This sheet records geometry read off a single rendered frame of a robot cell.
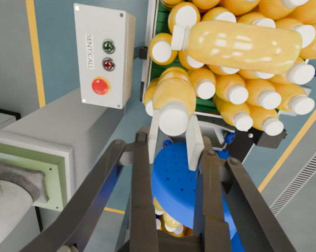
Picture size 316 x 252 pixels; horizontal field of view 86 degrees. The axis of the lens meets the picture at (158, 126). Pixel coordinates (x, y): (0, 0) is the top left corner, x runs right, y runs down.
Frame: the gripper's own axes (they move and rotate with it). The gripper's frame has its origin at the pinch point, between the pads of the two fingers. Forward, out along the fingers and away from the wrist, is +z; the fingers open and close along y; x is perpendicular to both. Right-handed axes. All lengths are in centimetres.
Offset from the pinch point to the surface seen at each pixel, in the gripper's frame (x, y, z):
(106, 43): 6.5, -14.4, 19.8
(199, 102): -9.2, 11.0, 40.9
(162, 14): 14.5, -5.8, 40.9
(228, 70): 5.1, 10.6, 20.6
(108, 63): 2.9, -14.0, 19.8
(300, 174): -99, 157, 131
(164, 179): -22.3, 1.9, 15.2
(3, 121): -80, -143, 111
